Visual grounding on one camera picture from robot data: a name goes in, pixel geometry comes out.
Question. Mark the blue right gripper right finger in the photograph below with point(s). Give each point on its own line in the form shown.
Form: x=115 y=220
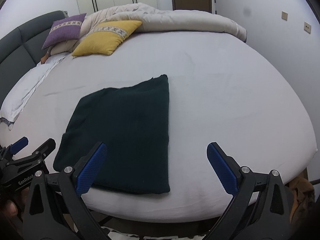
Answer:
x=225 y=167

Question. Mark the beige duvet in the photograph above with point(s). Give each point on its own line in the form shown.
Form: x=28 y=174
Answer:
x=154 y=20

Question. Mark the white bed sheet mattress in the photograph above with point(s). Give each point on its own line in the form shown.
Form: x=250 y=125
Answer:
x=221 y=90

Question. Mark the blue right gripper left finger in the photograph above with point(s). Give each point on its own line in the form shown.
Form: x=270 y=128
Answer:
x=89 y=166

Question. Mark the left hand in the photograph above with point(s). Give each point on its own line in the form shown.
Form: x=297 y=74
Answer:
x=16 y=205

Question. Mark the black and white rug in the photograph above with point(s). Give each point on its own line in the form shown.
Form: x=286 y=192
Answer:
x=118 y=235

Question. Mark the beige wall socket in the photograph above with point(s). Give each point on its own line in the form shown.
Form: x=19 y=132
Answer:
x=307 y=27
x=284 y=15

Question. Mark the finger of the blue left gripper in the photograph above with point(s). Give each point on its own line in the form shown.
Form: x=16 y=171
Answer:
x=18 y=145

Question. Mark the lower beige wall socket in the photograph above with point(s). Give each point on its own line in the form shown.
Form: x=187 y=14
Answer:
x=307 y=27

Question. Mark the upper beige wall socket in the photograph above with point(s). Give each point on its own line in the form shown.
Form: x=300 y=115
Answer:
x=284 y=15

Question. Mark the orange brown cloth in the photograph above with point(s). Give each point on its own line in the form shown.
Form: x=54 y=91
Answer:
x=303 y=201

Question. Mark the dark grey upholstered headboard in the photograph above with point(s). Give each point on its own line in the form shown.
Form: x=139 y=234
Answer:
x=21 y=49

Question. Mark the white pillow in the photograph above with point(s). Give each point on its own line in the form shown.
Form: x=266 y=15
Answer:
x=19 y=95

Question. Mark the dark green garment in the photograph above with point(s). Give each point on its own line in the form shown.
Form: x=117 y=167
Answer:
x=133 y=123

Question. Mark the purple decorative pillow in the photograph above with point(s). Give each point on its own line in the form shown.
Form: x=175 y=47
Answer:
x=64 y=30

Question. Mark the yellow decorative pillow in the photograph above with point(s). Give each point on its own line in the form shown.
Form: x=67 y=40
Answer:
x=105 y=38

